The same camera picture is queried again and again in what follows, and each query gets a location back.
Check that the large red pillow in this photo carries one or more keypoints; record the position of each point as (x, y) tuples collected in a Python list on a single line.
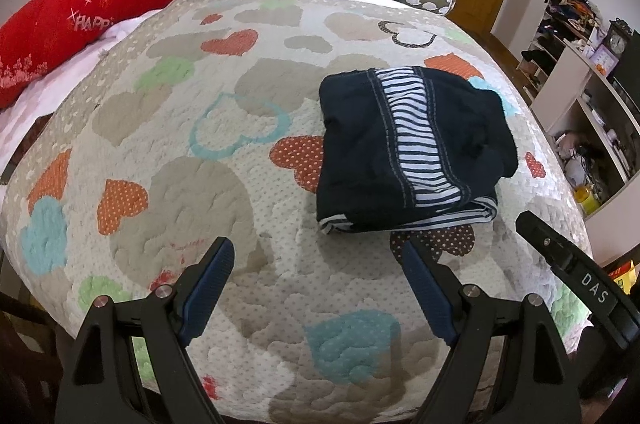
[(75, 19)]

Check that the dark wooden furniture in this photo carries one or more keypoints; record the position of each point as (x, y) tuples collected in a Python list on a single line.
[(25, 354)]

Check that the yellow bottle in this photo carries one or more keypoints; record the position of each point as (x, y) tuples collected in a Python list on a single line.
[(587, 201)]

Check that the navy striped pants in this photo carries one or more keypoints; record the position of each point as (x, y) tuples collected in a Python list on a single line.
[(360, 154)]

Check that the black screen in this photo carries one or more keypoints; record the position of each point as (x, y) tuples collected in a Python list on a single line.
[(631, 69)]

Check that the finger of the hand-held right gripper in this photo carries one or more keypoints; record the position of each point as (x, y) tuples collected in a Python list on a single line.
[(542, 236)]

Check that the white shelf unit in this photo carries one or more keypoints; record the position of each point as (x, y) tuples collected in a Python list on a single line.
[(555, 99)]

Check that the yellow box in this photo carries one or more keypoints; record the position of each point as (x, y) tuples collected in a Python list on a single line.
[(621, 278)]

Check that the dark table clock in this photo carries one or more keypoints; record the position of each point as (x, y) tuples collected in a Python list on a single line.
[(617, 38)]

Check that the heart print quilt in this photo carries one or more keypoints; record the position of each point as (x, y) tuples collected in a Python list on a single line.
[(200, 204)]

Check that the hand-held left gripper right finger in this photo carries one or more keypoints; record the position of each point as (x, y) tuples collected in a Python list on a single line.
[(425, 289)]

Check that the dark cluttered rack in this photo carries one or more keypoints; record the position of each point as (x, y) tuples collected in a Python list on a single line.
[(545, 49)]

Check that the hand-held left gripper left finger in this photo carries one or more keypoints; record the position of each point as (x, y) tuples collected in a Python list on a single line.
[(207, 294)]

